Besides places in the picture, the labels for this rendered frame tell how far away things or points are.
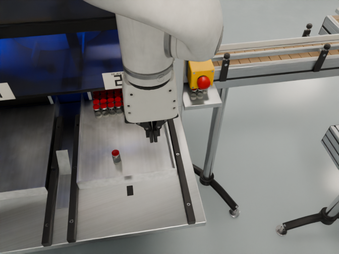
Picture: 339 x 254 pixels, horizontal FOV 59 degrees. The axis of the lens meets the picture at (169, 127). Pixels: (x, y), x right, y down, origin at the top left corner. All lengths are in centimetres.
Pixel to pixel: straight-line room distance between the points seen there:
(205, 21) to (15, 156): 74
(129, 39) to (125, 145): 50
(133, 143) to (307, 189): 132
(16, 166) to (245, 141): 151
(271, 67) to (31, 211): 89
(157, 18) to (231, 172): 165
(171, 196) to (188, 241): 91
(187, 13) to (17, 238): 66
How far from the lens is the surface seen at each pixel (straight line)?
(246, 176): 192
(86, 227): 79
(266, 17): 344
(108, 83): 89
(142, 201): 79
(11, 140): 101
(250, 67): 111
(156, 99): 53
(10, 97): 96
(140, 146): 89
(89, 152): 90
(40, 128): 101
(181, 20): 33
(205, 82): 89
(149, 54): 45
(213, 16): 37
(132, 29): 43
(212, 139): 142
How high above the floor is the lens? 158
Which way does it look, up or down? 49 degrees down
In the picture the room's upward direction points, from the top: straight up
